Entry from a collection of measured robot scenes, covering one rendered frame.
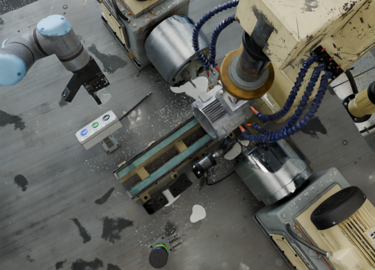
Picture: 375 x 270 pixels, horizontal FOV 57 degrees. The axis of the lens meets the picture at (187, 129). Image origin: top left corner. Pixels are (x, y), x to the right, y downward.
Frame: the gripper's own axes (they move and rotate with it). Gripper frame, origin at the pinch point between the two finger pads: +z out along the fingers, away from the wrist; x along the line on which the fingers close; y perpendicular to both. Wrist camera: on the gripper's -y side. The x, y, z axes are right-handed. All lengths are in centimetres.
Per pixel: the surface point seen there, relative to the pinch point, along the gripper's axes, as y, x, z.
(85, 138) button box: -11.6, -2.8, 5.6
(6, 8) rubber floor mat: -11, 186, 11
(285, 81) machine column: 63, -30, 16
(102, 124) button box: -3.3, -1.5, 5.8
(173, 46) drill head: 36.1, 0.2, -4.7
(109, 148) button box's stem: -7.3, 11.1, 29.5
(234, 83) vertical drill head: 38, -35, -4
